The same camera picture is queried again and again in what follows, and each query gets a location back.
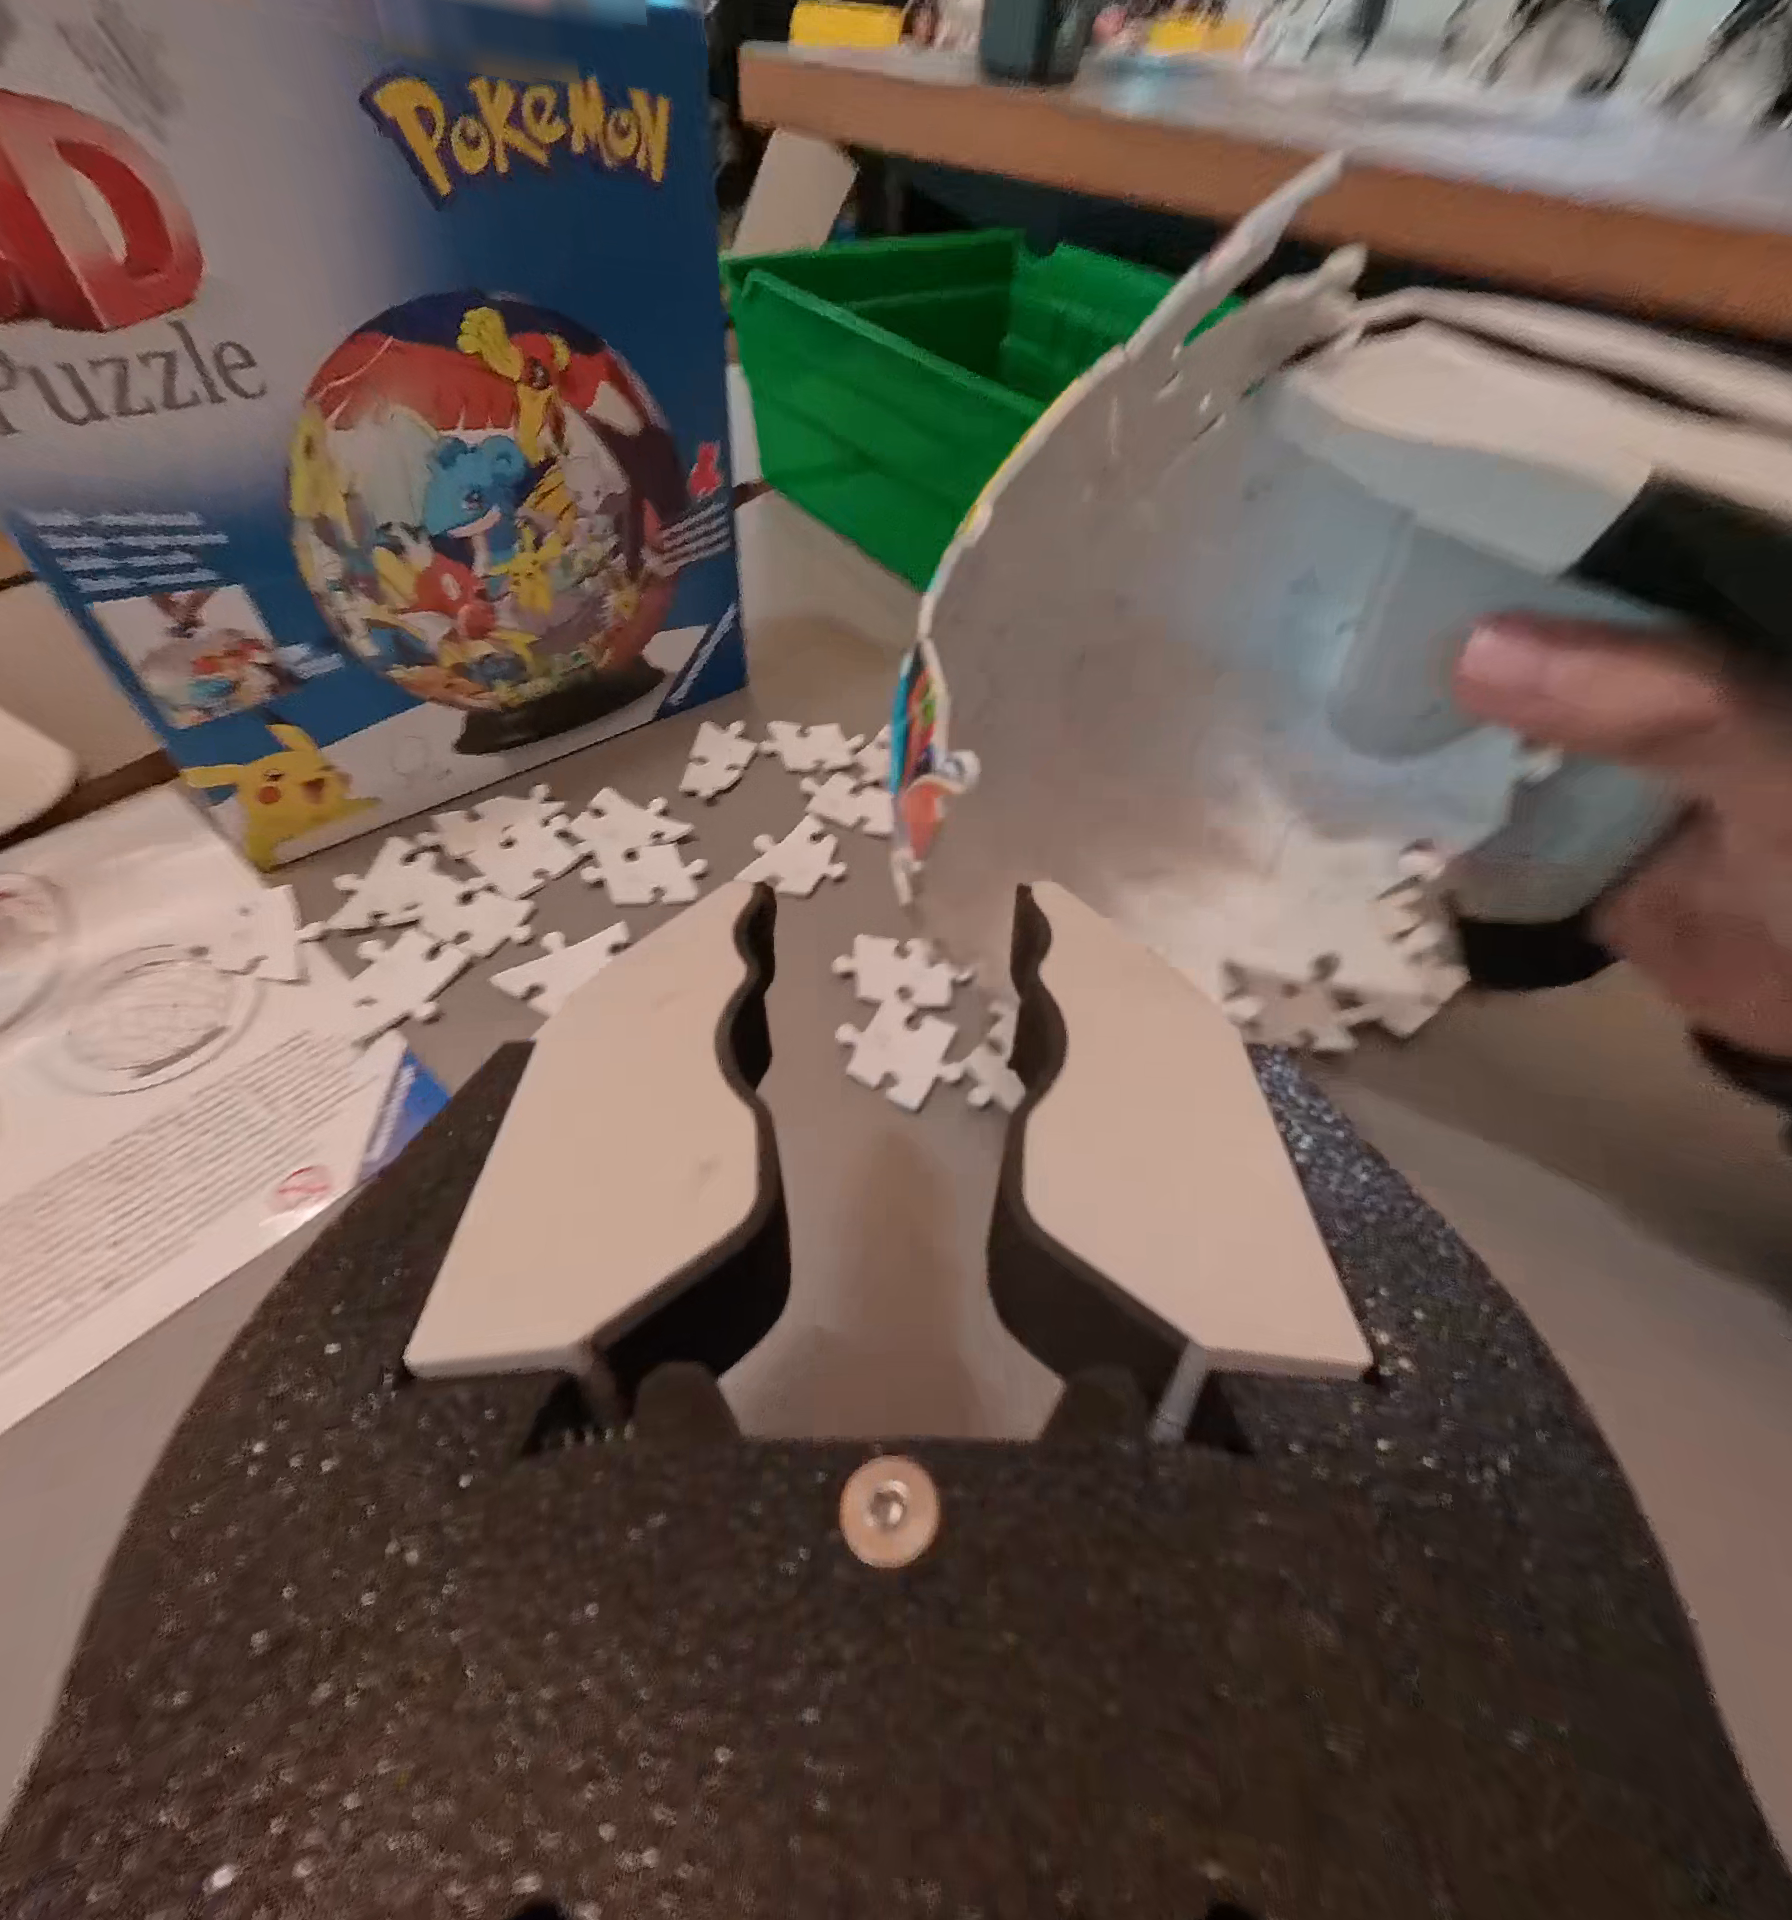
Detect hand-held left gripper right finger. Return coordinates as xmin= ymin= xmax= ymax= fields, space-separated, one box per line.
xmin=990 ymin=881 xmax=1377 ymax=1439

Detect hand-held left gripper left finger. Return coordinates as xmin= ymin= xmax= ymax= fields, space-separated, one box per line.
xmin=405 ymin=881 xmax=792 ymax=1427

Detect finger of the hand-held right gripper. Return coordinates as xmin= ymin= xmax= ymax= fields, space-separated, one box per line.
xmin=1324 ymin=288 xmax=1792 ymax=454
xmin=1259 ymin=348 xmax=1681 ymax=755

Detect partly built puzzle ball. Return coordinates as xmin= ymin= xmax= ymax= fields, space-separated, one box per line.
xmin=887 ymin=150 xmax=1468 ymax=1052

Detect pile of white puzzle pieces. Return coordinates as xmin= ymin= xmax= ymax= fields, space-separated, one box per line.
xmin=213 ymin=717 xmax=1024 ymax=1114

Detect paper puzzle leaflet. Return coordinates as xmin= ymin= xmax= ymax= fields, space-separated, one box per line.
xmin=0 ymin=780 xmax=450 ymax=1478

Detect blue puzzle box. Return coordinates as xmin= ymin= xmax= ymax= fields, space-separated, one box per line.
xmin=0 ymin=0 xmax=747 ymax=870

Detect person's right hand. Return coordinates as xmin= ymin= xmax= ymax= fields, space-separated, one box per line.
xmin=1451 ymin=614 xmax=1792 ymax=1081

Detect wooden workbench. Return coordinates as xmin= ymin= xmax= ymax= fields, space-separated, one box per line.
xmin=736 ymin=41 xmax=1792 ymax=353

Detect green plastic bin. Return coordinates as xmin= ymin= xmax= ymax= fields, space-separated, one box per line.
xmin=722 ymin=224 xmax=1243 ymax=590

